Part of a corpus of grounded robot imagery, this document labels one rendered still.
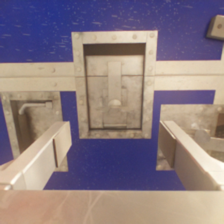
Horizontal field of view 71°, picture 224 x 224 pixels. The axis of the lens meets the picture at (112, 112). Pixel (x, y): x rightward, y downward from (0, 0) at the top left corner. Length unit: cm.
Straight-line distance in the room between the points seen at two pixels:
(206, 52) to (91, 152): 25
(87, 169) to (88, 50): 21
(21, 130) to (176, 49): 29
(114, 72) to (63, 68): 8
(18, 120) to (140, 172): 24
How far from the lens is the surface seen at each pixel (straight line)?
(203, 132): 28
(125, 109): 24
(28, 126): 32
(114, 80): 26
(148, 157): 31
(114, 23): 26
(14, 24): 30
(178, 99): 28
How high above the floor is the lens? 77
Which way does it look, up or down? 1 degrees down
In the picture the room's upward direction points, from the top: 90 degrees clockwise
